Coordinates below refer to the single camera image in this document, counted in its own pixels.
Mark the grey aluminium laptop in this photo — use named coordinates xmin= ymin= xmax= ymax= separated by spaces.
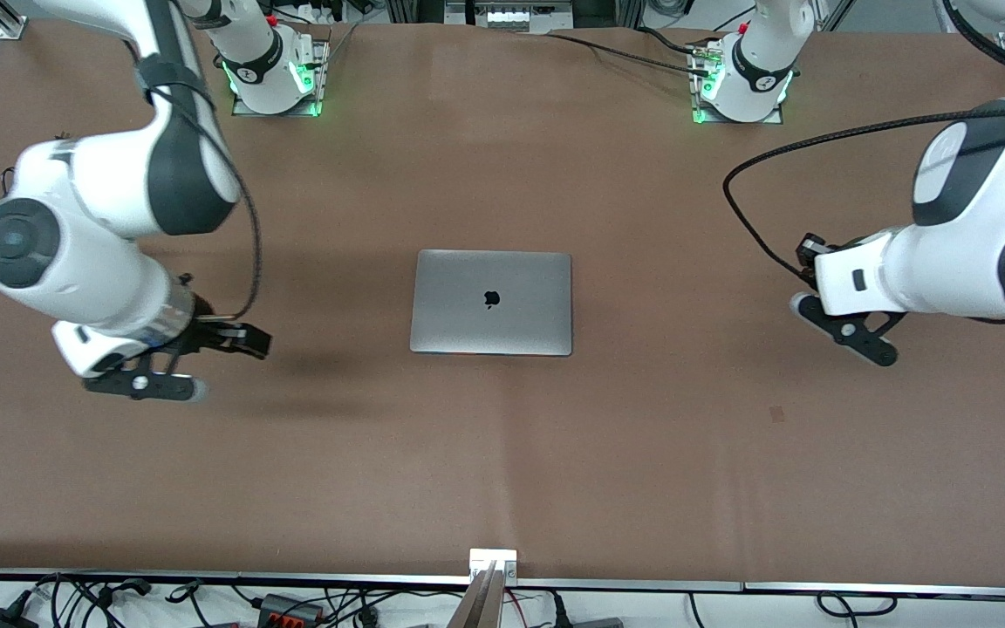
xmin=409 ymin=249 xmax=573 ymax=358

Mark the black orange connector block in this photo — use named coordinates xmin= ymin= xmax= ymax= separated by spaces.
xmin=258 ymin=593 xmax=325 ymax=625

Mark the white power strip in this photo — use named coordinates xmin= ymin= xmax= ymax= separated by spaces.
xmin=444 ymin=0 xmax=575 ymax=34

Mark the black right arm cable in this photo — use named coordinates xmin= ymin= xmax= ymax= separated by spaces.
xmin=123 ymin=0 xmax=261 ymax=322

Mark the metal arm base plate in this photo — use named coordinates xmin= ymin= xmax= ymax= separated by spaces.
xmin=232 ymin=39 xmax=330 ymax=118
xmin=692 ymin=39 xmax=788 ymax=125

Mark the short black table cable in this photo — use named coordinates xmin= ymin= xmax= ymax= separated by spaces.
xmin=638 ymin=26 xmax=713 ymax=57

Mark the black cable with clamp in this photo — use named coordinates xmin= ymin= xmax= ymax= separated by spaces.
xmin=97 ymin=577 xmax=154 ymax=604

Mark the long black table cable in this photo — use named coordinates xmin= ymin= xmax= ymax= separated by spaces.
xmin=546 ymin=31 xmax=713 ymax=78

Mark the white mounting bracket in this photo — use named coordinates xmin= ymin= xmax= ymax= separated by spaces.
xmin=469 ymin=548 xmax=518 ymax=584

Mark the metal table edge rail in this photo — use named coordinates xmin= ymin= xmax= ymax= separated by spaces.
xmin=0 ymin=569 xmax=1005 ymax=601

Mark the black looped cable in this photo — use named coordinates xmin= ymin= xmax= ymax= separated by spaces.
xmin=817 ymin=590 xmax=898 ymax=619

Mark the aluminium camera post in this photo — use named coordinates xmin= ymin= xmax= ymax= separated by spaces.
xmin=446 ymin=558 xmax=503 ymax=628

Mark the aluminium frame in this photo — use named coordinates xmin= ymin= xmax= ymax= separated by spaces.
xmin=385 ymin=0 xmax=645 ymax=32

